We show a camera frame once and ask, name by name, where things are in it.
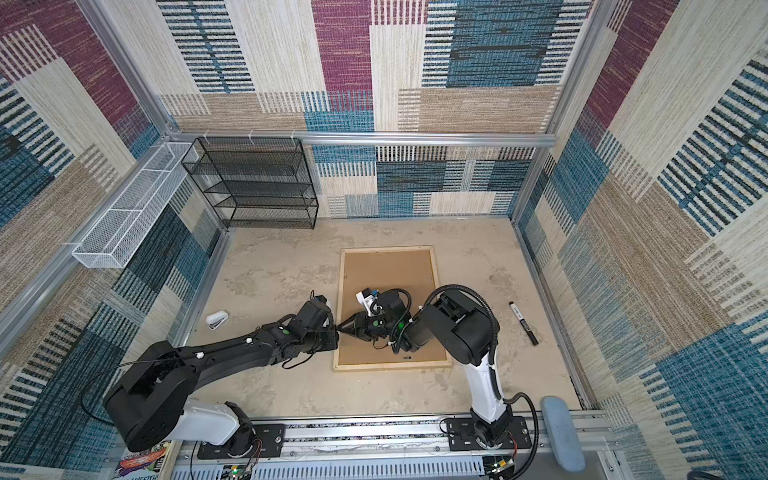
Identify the black marker pen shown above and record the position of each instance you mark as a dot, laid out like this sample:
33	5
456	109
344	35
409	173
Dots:
523	322

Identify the black wire mesh shelf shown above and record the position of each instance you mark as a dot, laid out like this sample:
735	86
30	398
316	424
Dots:
254	182

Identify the small white object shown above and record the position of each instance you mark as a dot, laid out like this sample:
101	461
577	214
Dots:
216	319

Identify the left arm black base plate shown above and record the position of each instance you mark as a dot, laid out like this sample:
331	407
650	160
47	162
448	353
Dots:
263	441

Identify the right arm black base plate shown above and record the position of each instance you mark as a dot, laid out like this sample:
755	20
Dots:
461	435

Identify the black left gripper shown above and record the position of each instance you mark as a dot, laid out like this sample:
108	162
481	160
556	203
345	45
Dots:
333	333

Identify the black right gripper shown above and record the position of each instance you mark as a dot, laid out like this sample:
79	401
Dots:
361	324

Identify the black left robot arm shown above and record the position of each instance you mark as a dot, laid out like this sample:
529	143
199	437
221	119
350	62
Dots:
151	402

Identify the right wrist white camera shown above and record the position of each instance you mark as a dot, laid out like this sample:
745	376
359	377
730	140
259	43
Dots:
368	298

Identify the brown cardboard backing board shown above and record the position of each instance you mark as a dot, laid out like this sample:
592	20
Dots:
390	276

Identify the white wire mesh basket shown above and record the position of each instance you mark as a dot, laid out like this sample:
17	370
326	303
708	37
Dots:
114	239

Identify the aluminium front rail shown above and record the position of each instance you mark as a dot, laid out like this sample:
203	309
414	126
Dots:
400	447

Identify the colourful treehouse book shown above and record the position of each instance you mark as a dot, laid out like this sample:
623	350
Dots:
142	465

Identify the grey blue padded object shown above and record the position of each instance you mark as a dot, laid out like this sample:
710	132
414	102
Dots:
562	434

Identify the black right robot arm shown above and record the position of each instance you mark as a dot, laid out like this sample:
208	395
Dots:
463	323

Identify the light wooden picture frame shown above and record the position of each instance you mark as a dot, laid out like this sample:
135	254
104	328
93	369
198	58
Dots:
336	366

